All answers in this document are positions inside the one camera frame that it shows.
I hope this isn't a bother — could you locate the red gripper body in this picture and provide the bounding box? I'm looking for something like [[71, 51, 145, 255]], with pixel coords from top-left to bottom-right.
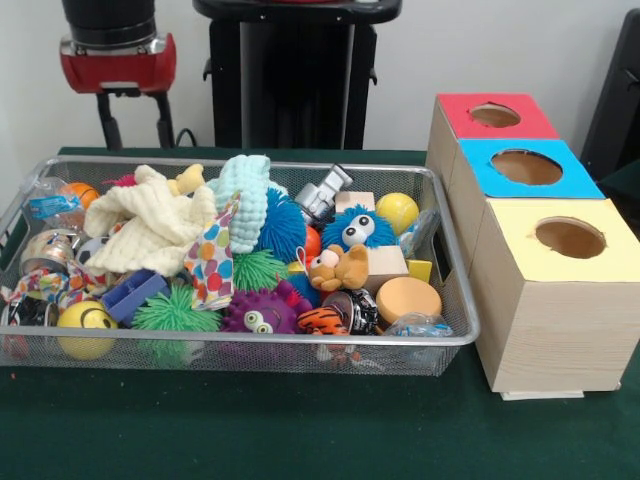
[[58, 33, 178, 96]]

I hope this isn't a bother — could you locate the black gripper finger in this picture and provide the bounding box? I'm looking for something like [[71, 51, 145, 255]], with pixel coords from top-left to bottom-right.
[[150, 92, 176, 149], [96, 93, 123, 151]]

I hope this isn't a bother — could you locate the clear plastic packet blue label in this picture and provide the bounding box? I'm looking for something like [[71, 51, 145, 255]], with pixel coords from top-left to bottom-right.
[[22, 178, 83, 226]]

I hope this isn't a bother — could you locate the clear mesh bin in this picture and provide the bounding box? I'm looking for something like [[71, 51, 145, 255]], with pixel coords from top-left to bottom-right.
[[0, 155, 481, 378]]

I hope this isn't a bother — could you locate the wooden box with three holes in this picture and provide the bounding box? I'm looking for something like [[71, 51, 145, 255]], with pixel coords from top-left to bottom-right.
[[425, 93, 640, 401]]

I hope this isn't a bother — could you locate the cream knitted cloth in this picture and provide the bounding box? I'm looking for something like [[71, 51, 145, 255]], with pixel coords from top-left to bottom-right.
[[83, 165, 219, 278]]

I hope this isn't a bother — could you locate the mint green knitted cloth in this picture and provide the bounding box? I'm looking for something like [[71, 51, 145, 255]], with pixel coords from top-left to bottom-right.
[[207, 154, 273, 255]]

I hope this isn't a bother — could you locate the polka dot cloth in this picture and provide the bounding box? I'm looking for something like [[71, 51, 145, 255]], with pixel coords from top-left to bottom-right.
[[183, 195, 243, 311]]

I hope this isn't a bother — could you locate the green spiky ball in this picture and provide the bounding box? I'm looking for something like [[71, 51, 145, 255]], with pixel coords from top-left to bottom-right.
[[131, 284, 223, 363]]

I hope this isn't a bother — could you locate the yellow smiley ball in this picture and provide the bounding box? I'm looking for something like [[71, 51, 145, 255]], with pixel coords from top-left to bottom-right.
[[56, 301, 118, 361]]

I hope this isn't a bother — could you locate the purple spiky ball with eyes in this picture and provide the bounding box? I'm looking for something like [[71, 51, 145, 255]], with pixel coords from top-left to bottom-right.
[[220, 288, 301, 336]]

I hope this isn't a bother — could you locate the blue fuzzy toy with eyes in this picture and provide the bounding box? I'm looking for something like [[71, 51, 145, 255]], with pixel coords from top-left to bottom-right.
[[321, 205, 398, 253]]

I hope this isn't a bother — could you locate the brown plush toy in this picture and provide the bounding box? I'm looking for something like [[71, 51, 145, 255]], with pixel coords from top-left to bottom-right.
[[305, 243, 371, 293]]

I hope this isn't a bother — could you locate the plain yellow ball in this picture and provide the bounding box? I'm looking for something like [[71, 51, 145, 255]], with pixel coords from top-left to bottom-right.
[[376, 192, 421, 236]]

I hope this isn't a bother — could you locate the black chair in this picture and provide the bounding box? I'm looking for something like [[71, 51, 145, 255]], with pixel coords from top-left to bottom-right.
[[580, 8, 640, 183]]

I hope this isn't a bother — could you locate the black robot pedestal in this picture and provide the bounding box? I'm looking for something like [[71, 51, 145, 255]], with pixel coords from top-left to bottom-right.
[[193, 0, 403, 151]]

